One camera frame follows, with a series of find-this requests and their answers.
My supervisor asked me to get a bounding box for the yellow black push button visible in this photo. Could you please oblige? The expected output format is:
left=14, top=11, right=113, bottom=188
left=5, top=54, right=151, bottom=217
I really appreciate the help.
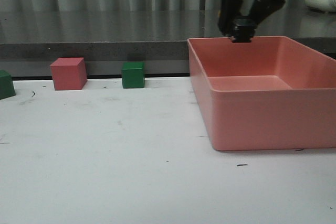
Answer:
left=231, top=18, right=256, bottom=43

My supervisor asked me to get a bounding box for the pink plastic bin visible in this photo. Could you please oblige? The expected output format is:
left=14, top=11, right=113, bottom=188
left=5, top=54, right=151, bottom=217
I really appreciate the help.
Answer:
left=187, top=36, right=335, bottom=151

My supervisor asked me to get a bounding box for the pink cube block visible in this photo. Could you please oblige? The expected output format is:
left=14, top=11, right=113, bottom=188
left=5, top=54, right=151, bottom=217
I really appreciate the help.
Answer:
left=50, top=57, right=87, bottom=91

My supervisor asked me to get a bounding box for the green cube block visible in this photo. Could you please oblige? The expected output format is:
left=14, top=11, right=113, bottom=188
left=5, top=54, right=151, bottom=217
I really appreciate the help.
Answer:
left=122, top=62, right=145, bottom=89
left=0, top=70, right=16, bottom=100

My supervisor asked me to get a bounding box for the green cube block centre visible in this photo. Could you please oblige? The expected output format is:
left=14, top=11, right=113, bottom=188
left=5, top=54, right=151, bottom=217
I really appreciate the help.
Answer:
left=122, top=62, right=145, bottom=89

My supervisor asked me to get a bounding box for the grey stone counter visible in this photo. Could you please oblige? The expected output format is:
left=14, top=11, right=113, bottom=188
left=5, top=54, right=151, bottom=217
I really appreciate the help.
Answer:
left=1, top=7, right=335, bottom=53

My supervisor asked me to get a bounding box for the green cube block left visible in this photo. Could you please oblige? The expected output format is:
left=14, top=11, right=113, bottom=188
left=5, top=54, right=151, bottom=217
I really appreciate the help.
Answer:
left=0, top=70, right=16, bottom=100

